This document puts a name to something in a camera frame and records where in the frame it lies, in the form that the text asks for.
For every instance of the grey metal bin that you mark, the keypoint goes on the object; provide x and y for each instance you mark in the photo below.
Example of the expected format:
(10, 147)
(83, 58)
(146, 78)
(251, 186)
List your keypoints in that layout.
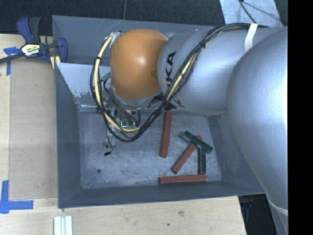
(137, 160)

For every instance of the red-brown flat block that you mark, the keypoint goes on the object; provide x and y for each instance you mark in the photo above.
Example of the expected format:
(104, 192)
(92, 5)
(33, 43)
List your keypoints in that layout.
(183, 159)
(166, 136)
(183, 179)

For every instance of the dark green flat block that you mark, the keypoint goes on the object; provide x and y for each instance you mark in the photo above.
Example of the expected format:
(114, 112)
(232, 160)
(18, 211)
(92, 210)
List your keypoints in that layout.
(202, 161)
(198, 143)

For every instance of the pale wood flat board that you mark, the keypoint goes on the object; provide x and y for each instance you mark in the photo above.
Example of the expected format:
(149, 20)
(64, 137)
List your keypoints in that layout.
(31, 131)

